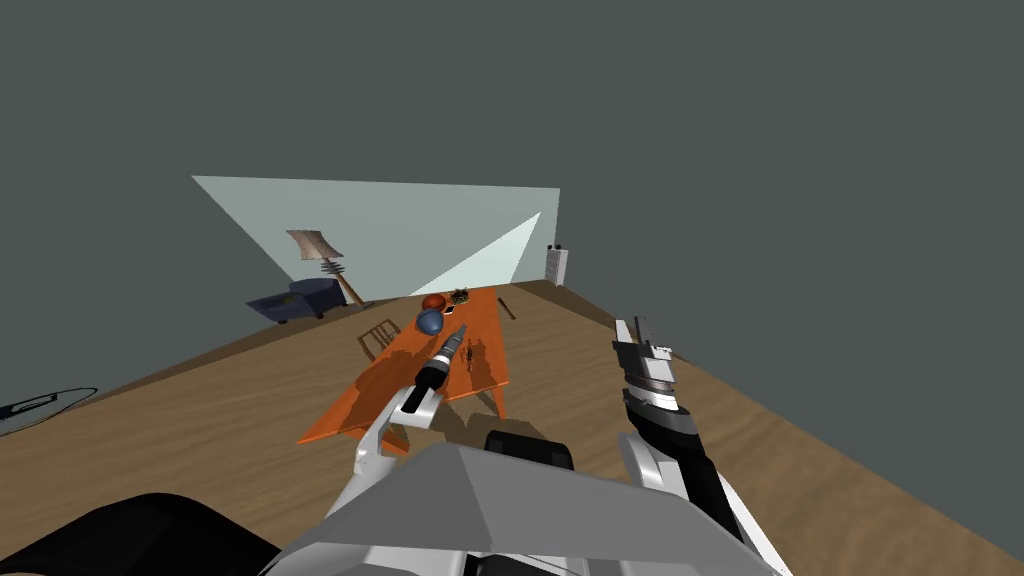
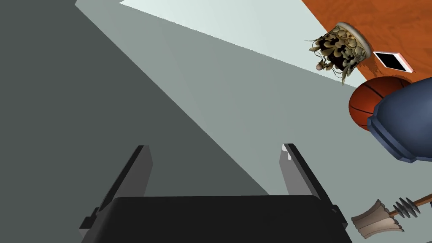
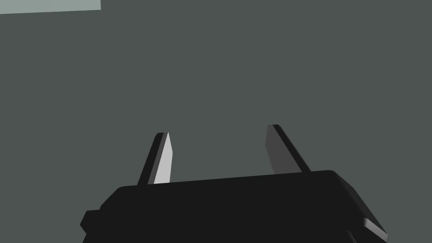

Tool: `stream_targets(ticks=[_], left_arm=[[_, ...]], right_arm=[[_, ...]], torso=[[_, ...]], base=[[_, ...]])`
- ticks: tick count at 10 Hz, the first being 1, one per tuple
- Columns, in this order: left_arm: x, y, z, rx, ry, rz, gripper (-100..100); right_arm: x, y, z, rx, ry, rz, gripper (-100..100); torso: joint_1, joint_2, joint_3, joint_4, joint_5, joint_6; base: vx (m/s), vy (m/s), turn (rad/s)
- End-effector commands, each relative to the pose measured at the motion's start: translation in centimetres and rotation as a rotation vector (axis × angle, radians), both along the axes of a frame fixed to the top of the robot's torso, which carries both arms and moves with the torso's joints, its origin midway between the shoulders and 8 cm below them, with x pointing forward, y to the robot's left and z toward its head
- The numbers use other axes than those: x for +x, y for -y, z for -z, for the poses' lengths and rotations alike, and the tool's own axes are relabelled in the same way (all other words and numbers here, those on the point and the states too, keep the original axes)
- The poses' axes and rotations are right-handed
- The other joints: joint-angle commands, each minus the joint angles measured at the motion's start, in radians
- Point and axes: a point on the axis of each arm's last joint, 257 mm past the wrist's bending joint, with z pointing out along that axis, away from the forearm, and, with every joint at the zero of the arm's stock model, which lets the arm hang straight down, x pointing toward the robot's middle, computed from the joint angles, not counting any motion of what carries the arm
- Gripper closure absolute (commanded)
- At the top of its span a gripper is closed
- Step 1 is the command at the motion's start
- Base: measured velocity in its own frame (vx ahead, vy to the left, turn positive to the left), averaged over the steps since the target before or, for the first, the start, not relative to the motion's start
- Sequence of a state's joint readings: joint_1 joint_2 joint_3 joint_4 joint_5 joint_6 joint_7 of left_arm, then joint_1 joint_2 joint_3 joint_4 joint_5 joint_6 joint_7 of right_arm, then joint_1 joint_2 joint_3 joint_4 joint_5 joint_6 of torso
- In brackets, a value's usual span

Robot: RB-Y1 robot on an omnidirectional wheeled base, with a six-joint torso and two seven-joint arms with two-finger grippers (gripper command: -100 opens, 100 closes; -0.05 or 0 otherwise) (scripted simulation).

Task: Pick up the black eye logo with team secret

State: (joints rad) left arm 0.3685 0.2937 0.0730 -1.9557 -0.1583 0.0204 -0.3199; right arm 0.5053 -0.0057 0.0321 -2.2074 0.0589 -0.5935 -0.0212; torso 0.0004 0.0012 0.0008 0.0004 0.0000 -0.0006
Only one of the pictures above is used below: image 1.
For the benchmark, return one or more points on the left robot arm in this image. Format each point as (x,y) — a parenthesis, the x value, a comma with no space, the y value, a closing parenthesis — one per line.
(382,448)

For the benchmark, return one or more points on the red-brown ball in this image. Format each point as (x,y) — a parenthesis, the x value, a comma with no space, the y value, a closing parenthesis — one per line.
(434,302)

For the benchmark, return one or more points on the dark brown stick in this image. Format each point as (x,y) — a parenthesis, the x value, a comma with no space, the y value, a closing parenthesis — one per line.
(506,308)

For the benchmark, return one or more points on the dark spiky plant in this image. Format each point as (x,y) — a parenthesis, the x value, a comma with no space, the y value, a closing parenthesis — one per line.
(461,297)

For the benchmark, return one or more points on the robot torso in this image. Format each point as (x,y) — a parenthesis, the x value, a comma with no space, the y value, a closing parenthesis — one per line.
(512,512)

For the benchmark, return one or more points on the small dark thing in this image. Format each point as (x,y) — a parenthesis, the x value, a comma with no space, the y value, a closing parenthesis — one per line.
(474,356)

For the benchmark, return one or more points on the dark blue armchair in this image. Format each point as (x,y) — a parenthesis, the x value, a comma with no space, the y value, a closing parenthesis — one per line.
(300,300)

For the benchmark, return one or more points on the white dresser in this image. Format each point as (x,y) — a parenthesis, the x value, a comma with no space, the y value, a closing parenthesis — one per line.
(557,266)

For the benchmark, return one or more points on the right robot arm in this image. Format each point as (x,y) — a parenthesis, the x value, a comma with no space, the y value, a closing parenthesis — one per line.
(680,448)

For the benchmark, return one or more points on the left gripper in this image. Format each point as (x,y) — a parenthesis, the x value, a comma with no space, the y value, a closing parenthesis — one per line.
(453,342)

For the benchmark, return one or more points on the orange table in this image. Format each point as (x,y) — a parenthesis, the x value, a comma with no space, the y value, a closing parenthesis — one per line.
(384,384)

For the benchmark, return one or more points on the wooden chair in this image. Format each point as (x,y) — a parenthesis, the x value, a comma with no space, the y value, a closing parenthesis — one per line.
(379,336)

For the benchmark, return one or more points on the grey oval shape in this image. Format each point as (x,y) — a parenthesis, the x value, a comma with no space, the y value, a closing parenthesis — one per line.
(40,406)

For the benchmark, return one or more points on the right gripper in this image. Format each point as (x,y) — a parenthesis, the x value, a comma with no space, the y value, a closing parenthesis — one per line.
(650,362)

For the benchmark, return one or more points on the floor lamp with beige shade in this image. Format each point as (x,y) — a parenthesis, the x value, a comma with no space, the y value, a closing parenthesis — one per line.
(316,246)

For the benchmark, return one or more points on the blue bowl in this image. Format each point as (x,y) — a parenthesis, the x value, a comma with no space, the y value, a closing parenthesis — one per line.
(430,323)

